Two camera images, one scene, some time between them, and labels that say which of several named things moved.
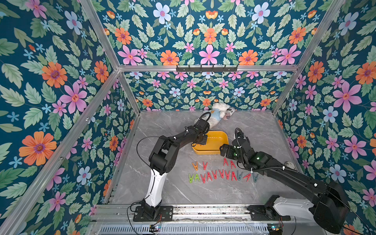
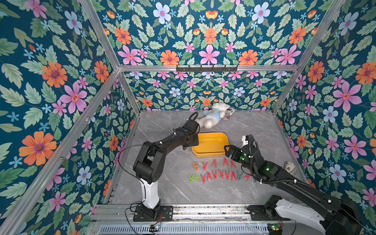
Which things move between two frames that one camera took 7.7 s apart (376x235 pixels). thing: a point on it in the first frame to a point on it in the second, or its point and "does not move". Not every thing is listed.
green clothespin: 191,178 does not move
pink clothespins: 204,166 does not move
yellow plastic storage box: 215,139 does not move
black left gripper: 204,141 to 196,142
